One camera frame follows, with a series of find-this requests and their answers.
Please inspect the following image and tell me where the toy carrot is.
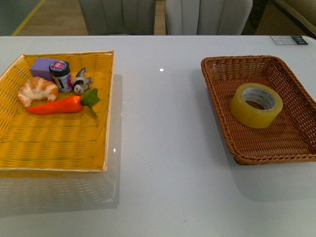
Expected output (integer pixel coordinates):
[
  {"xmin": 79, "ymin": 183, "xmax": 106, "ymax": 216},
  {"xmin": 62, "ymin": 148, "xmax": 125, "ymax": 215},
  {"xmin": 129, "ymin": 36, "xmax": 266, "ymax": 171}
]
[{"xmin": 26, "ymin": 88, "xmax": 101, "ymax": 115}]

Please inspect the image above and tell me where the brown sofa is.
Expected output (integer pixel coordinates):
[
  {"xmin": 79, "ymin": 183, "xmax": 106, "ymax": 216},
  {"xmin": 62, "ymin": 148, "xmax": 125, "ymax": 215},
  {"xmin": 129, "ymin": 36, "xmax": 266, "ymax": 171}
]
[{"xmin": 255, "ymin": 0, "xmax": 316, "ymax": 38}]

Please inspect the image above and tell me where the grey chair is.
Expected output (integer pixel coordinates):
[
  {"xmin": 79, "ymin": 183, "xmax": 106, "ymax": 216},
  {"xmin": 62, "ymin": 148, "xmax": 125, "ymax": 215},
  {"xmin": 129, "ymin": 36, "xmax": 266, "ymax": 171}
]
[
  {"xmin": 79, "ymin": 0, "xmax": 156, "ymax": 35},
  {"xmin": 165, "ymin": 0, "xmax": 253, "ymax": 36}
]

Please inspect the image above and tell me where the toy dog figurine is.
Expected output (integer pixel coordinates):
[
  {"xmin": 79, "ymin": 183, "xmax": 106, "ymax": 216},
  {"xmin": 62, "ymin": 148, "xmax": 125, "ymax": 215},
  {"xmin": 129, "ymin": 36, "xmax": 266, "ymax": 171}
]
[{"xmin": 72, "ymin": 67, "xmax": 93, "ymax": 95}]

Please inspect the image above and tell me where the toy croissant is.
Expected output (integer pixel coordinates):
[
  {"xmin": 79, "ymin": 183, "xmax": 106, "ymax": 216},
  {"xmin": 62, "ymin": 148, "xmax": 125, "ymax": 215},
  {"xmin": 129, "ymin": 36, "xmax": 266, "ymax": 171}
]
[{"xmin": 17, "ymin": 77, "xmax": 59, "ymax": 108}]

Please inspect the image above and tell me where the brown wicker basket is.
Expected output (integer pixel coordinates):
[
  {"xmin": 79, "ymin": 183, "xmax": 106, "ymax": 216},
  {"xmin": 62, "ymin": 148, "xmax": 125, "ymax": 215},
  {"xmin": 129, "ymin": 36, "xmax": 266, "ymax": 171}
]
[{"xmin": 200, "ymin": 55, "xmax": 316, "ymax": 166}]

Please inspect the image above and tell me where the grey chair left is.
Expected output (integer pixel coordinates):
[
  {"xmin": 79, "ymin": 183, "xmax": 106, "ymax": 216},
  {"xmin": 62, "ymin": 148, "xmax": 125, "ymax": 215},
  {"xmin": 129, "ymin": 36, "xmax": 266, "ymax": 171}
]
[{"xmin": 79, "ymin": 0, "xmax": 156, "ymax": 35}]

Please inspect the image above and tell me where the yellow tape roll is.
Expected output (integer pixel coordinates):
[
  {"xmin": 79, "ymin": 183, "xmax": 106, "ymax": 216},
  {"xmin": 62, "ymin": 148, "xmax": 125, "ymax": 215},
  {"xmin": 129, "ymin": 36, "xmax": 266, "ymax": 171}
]
[{"xmin": 230, "ymin": 83, "xmax": 283, "ymax": 128}]

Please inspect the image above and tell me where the purple block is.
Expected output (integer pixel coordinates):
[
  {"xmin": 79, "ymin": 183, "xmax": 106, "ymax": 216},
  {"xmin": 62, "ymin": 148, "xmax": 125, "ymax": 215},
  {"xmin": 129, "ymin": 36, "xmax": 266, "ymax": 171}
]
[{"xmin": 30, "ymin": 57, "xmax": 57, "ymax": 83}]

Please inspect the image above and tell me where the dark labelled jar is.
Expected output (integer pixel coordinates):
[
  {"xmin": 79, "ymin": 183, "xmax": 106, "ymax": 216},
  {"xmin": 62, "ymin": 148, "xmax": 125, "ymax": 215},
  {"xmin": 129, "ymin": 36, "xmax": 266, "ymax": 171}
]
[{"xmin": 49, "ymin": 60, "xmax": 73, "ymax": 93}]

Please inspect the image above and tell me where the grey chair right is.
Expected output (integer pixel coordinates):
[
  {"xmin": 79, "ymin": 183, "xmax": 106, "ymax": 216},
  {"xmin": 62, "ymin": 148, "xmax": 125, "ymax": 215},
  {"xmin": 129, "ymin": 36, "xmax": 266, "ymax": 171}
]
[{"xmin": 165, "ymin": 0, "xmax": 253, "ymax": 36}]

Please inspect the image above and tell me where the table label sticker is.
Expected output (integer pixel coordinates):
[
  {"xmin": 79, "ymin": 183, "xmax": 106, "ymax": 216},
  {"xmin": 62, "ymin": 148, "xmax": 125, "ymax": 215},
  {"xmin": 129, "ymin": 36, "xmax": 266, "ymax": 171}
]
[{"xmin": 270, "ymin": 35, "xmax": 308, "ymax": 45}]

